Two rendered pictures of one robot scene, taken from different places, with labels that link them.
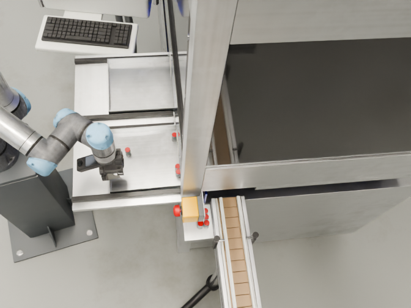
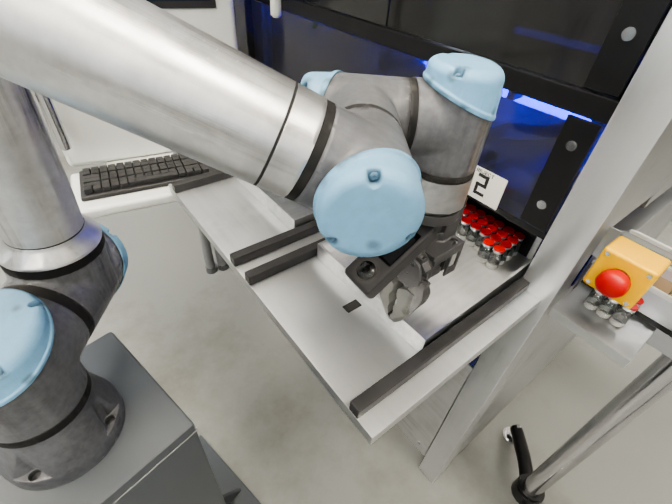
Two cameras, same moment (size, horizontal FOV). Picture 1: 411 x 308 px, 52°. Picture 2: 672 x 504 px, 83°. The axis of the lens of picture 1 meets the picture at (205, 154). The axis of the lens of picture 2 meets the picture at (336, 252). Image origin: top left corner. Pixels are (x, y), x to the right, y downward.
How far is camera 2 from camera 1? 1.22 m
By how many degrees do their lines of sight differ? 28
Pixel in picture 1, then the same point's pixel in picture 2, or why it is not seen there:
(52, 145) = (377, 118)
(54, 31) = (104, 180)
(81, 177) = (329, 354)
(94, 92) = (240, 215)
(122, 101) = (298, 209)
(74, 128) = (384, 88)
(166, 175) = (474, 274)
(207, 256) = (470, 460)
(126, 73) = not seen: hidden behind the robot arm
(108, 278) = not seen: outside the picture
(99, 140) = (498, 71)
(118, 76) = not seen: hidden behind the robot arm
